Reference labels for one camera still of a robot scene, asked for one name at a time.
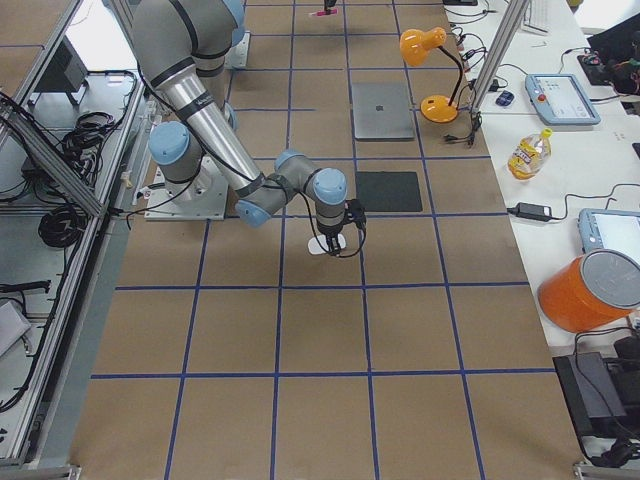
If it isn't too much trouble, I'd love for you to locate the pink marker pen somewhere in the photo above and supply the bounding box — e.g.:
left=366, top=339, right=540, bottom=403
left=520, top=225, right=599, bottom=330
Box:
left=309, top=7, right=338, bottom=17

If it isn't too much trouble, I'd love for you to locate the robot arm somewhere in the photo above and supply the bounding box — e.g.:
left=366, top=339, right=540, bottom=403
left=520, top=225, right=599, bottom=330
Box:
left=132, top=1, right=351, bottom=256

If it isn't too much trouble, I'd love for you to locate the silver laptop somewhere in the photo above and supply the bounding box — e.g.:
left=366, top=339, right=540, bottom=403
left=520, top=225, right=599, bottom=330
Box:
left=352, top=82, right=415, bottom=141

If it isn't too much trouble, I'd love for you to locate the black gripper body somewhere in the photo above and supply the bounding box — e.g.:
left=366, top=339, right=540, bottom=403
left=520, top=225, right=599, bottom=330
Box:
left=320, top=233, right=346, bottom=250

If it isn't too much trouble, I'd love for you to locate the aluminium frame post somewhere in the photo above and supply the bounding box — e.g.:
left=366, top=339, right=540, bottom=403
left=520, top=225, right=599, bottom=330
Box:
left=470, top=0, right=528, bottom=114

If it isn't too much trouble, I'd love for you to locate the black lamp power cable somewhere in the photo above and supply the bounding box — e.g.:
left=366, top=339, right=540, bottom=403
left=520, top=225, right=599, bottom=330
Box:
left=442, top=112, right=484, bottom=149

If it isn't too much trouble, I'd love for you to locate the black power adapter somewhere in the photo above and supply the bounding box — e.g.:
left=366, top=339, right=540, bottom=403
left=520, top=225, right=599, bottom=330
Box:
left=507, top=202, right=554, bottom=222

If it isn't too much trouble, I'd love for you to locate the blue teach pendant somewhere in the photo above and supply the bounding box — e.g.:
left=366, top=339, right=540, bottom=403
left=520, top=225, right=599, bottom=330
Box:
left=578, top=209, right=640, bottom=262
left=525, top=74, right=601, bottom=126

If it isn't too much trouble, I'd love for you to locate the white computer mouse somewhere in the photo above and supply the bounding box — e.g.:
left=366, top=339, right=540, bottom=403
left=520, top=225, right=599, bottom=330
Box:
left=307, top=234, right=347, bottom=255

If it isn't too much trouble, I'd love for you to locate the dark blue small pouch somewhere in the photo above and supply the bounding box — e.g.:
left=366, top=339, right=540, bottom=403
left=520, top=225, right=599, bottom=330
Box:
left=495, top=91, right=515, bottom=107

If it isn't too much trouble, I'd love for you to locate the black mousepad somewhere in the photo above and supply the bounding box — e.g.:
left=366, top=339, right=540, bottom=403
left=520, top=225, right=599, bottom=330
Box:
left=355, top=171, right=422, bottom=213

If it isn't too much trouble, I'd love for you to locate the orange bucket with grey lid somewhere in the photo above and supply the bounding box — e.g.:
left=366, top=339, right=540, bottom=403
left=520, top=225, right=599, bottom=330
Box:
left=537, top=249, right=639, bottom=333

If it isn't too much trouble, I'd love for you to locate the orange desk lamp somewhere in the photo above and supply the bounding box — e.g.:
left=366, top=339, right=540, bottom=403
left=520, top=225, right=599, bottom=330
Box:
left=399, top=27, right=460, bottom=125

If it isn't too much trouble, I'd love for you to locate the black box on desk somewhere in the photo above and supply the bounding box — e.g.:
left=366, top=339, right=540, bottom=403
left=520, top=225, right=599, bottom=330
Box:
left=553, top=352, right=639, bottom=456

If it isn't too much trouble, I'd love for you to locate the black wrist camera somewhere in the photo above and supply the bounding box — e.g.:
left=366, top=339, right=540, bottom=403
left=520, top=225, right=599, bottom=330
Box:
left=345, top=199, right=367, bottom=230

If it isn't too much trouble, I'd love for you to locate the yellow drink bottle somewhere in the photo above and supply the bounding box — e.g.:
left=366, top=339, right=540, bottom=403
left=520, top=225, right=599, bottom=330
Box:
left=507, top=128, right=553, bottom=180

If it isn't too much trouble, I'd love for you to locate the white keyboard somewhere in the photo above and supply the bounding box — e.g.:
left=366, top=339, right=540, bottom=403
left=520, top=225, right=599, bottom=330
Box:
left=521, top=0, right=549, bottom=35

